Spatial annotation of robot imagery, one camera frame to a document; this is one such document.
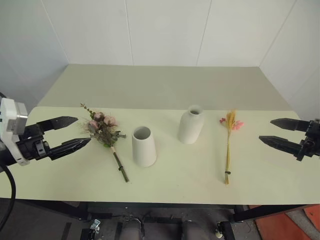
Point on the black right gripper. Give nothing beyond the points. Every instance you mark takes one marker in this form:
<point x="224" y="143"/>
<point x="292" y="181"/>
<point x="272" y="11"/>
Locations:
<point x="312" y="140"/>

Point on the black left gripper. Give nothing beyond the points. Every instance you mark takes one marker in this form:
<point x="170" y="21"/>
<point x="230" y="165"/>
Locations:
<point x="32" y="145"/>

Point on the white conical vase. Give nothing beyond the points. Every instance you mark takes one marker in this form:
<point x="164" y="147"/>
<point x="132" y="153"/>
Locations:
<point x="143" y="150"/>

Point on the white bottle-shaped vase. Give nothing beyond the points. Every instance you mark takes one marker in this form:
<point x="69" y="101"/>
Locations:
<point x="190" y="127"/>

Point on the pink flower bouquet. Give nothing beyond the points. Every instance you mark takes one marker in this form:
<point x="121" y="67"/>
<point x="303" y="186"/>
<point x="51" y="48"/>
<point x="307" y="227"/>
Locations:
<point x="103" y="130"/>

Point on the yellow dried wheat bundle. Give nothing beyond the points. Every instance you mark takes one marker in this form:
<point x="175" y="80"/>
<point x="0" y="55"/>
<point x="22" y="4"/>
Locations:
<point x="228" y="140"/>

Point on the red floor mat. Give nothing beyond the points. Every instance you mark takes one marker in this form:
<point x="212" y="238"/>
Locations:
<point x="280" y="225"/>

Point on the silver caster clamp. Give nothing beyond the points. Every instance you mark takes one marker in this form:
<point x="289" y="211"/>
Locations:
<point x="95" y="225"/>
<point x="219" y="231"/>

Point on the dark rounded cylinder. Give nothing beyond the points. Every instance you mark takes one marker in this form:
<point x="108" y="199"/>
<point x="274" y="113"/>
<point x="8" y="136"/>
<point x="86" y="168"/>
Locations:
<point x="131" y="231"/>
<point x="190" y="231"/>

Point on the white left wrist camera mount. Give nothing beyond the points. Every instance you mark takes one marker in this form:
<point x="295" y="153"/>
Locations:
<point x="8" y="117"/>

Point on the black metal table frame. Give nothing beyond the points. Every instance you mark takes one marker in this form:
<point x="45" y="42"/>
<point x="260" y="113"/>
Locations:
<point x="160" y="203"/>

